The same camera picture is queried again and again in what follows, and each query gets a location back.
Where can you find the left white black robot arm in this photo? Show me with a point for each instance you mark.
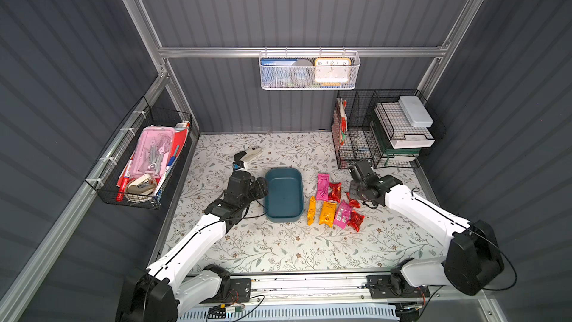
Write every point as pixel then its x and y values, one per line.
pixel 162 291

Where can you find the green paper tray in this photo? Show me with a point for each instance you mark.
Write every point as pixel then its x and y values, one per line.
pixel 399 158

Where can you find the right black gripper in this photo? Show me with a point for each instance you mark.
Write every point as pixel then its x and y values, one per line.
pixel 357 172

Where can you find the teal plastic storage box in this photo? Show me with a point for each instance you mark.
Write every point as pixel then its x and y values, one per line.
pixel 285 200

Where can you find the pink tea bag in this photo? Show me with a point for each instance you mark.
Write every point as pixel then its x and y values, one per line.
pixel 323 186
pixel 342 215

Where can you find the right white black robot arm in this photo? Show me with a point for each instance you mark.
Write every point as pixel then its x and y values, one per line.
pixel 472 257

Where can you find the yellow white alarm clock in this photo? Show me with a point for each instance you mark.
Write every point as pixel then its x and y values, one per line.
pixel 332 71

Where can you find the floral table mat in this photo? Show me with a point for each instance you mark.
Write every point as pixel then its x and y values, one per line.
pixel 259 245

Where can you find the grey tape roll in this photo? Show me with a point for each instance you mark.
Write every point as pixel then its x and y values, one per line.
pixel 302 72

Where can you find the pink pencil case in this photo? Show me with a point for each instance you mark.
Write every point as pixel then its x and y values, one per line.
pixel 152 152

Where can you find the white flat box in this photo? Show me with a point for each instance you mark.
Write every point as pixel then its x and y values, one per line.
pixel 415 111

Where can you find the red tea bag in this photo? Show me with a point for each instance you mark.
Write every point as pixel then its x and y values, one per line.
pixel 355 221
pixel 352 202
pixel 335 192

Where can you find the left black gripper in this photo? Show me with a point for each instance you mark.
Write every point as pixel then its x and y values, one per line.
pixel 241 170

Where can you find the black wire desk organizer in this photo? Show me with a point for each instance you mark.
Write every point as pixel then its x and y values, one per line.
pixel 370 124

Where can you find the blue box in basket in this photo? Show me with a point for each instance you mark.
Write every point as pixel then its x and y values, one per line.
pixel 276 72

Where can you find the white wire wall basket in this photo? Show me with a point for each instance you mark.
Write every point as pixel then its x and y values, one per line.
pixel 312 56

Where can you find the red packet in organizer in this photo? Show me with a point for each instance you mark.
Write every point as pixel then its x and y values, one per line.
pixel 341 105

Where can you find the yellow tea bag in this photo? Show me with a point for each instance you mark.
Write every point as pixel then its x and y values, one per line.
pixel 327 213
pixel 311 212

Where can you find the black wire side basket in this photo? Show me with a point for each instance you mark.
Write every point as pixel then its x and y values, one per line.
pixel 111 179

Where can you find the beige black stapler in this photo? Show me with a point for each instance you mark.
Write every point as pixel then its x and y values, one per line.
pixel 247 155

